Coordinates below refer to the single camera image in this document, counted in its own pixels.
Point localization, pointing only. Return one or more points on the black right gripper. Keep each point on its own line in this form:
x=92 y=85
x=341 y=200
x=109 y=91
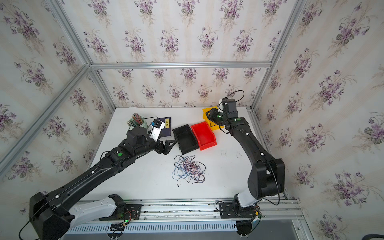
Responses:
x=211 y=114

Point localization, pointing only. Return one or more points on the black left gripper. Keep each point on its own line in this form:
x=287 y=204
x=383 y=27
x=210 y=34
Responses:
x=166 y=150

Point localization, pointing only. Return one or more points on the black plastic bin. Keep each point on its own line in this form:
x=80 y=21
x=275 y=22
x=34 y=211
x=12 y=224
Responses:
x=186 y=139

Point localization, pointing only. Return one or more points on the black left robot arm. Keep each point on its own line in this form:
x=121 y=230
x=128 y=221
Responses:
x=52 y=215

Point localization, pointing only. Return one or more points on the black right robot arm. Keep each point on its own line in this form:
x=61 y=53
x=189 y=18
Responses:
x=267 y=176

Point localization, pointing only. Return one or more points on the dark blue book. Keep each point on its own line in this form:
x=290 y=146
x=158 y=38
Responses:
x=167 y=130

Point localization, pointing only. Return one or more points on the red plastic bin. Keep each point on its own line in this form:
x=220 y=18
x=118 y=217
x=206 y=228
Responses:
x=204 y=135

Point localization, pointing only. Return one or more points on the green pen cup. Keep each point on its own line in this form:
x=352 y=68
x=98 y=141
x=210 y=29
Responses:
x=143 y=124

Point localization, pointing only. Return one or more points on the coloured pencils bundle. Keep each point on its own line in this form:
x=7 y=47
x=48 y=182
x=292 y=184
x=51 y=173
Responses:
x=135 y=121

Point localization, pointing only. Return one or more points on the white ventilation grille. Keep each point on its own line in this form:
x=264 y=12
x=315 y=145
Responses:
x=155 y=227

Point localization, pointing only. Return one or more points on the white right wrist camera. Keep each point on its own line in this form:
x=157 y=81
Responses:
x=228 y=105

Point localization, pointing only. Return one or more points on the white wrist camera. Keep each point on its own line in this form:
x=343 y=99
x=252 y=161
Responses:
x=228 y=105
x=157 y=127

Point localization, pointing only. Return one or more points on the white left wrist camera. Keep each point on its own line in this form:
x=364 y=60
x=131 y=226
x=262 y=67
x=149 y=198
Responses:
x=157 y=127

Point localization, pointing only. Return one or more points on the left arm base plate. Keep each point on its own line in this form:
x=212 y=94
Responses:
x=128 y=212

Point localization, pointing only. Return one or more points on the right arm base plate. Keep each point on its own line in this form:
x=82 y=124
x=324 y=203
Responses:
x=232 y=211

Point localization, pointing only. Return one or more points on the aluminium rail frame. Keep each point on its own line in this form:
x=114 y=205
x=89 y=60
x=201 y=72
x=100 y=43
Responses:
x=192 y=210

